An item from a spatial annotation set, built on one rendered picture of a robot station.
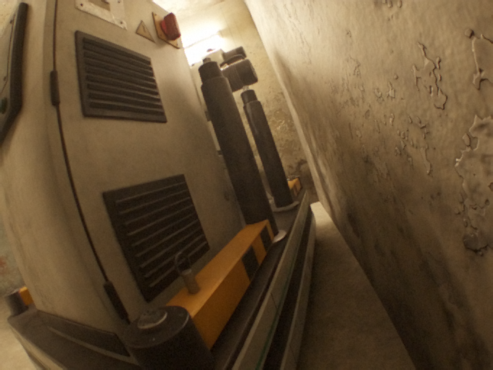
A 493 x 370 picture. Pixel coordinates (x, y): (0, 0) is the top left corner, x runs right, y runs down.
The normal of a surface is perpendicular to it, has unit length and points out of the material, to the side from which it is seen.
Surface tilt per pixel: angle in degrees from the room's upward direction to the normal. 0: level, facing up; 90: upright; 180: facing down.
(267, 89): 90
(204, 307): 90
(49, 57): 90
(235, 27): 90
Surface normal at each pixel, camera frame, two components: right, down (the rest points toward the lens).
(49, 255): -0.30, 0.15
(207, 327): 0.90, -0.28
